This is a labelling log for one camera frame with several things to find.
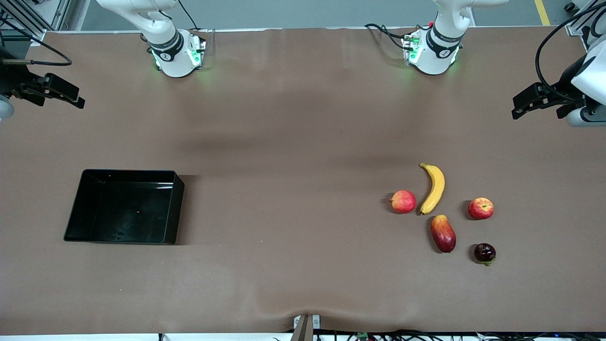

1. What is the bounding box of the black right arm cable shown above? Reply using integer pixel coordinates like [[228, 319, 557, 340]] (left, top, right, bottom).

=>
[[0, 14, 72, 67]]

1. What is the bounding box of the black left base cable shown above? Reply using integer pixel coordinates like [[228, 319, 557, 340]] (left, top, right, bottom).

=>
[[365, 23, 408, 50]]

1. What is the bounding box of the black plastic box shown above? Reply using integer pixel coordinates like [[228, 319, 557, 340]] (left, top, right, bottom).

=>
[[64, 169, 185, 245]]

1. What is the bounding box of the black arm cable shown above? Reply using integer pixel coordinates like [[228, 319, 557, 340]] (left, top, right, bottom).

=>
[[535, 5, 606, 102], [0, 14, 72, 67]]

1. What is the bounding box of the black base cable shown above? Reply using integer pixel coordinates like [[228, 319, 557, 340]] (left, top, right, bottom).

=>
[[178, 0, 199, 30], [365, 23, 408, 50]]

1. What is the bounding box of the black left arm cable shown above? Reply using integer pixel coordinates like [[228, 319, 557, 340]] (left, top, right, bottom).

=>
[[535, 5, 606, 102]]

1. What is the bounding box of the yellow banana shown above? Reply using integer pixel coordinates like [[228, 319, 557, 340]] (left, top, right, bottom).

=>
[[419, 162, 446, 215]]

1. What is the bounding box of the black right base cable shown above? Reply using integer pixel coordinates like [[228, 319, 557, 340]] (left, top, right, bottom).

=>
[[178, 0, 199, 30]]

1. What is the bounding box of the dark purple mangosteen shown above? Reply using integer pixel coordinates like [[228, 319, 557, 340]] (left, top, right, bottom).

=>
[[474, 243, 497, 266]]

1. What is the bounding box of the metal bracket with brown bar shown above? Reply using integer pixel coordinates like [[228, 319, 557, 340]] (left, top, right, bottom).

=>
[[291, 314, 321, 341]]

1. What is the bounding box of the plain red apple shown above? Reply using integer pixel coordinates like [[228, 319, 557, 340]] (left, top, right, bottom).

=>
[[389, 190, 418, 215]]

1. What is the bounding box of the aluminium frame with caster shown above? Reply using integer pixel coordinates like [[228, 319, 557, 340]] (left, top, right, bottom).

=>
[[565, 0, 606, 48]]

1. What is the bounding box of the red orange mango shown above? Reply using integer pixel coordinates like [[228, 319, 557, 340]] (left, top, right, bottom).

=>
[[430, 214, 457, 253]]

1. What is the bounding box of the table cover mat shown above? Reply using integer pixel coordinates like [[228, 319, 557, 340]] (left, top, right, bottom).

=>
[[0, 26, 606, 334]]

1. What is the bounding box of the red apple with yellow patches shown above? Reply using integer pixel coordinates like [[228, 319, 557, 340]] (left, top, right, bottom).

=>
[[468, 197, 495, 220]]

